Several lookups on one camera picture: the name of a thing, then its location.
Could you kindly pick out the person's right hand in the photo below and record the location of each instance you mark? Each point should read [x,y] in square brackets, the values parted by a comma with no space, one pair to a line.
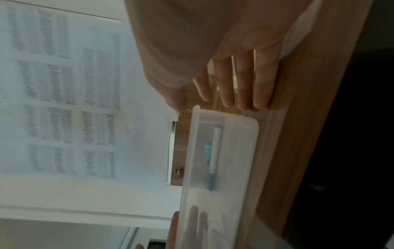
[190,41]

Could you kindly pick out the person's left hand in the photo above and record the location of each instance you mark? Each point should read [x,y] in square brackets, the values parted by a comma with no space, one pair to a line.
[174,231]

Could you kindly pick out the blue marker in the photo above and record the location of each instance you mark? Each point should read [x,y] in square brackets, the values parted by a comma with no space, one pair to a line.
[208,149]

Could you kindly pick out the black and white marker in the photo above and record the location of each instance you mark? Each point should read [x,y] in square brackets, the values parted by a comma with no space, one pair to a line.
[217,150]

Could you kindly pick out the clear plastic container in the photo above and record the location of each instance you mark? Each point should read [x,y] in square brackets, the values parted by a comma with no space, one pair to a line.
[234,158]

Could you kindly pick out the dark metal knob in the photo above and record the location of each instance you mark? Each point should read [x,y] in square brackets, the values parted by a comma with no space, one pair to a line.
[178,171]

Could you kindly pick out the white printed paper sheet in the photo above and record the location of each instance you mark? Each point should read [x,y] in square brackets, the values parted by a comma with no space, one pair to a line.
[138,97]

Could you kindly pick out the wooden desk back panel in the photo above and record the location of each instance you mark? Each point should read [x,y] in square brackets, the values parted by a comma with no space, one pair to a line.
[183,150]

